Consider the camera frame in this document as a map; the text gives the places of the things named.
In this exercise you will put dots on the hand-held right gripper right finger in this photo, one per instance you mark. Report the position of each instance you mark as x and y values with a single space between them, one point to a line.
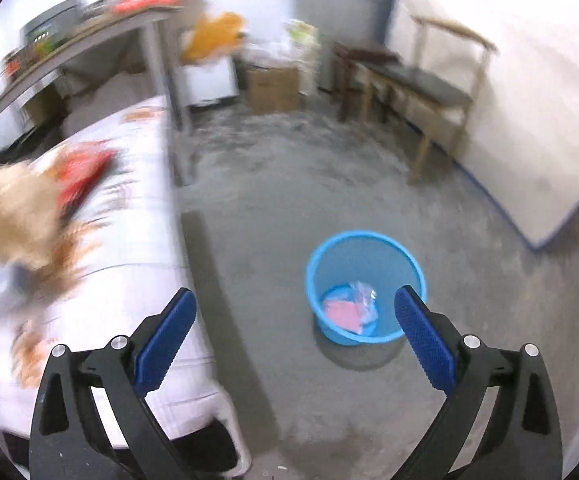
424 345

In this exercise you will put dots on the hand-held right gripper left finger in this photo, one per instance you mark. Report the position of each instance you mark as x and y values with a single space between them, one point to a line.
167 340

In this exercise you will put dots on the blue plastic basket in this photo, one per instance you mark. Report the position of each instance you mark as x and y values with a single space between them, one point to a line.
359 260

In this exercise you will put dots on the floral plastic tablecloth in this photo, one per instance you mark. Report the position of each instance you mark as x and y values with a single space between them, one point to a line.
134 270

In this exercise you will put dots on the clear plastic wrapper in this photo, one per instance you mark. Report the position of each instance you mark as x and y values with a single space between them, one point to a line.
365 294

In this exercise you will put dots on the pink packet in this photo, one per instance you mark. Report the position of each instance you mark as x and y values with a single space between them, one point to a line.
344 314

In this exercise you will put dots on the red snack bag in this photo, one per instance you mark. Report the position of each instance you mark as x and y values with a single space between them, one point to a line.
82 170

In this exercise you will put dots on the beige fluffy cloth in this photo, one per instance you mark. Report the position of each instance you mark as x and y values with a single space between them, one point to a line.
12 215

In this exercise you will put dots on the white board with blue edge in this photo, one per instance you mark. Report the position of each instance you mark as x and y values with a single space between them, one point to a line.
519 135

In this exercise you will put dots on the wooden chair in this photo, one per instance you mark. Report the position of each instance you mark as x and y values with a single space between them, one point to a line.
429 87

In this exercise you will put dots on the white cabinet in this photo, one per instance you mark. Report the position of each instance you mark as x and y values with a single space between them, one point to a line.
209 82

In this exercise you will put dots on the cardboard box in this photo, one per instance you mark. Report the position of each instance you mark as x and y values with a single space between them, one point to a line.
272 90

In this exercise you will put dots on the grey metal shelf table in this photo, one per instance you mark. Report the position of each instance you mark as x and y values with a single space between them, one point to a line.
69 52

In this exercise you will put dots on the orange plastic bag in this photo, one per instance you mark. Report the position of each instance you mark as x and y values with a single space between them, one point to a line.
214 35

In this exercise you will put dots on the jar with red contents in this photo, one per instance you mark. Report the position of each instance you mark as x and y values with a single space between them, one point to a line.
13 66

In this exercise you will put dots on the jar with orange contents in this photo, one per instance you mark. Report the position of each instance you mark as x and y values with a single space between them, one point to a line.
43 46

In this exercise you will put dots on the white green bag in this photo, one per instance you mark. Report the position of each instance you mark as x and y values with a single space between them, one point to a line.
303 40

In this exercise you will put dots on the grey door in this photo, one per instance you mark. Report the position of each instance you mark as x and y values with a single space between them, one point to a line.
344 20

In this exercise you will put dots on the grey rice cooker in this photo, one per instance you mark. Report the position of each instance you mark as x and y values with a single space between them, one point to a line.
52 20

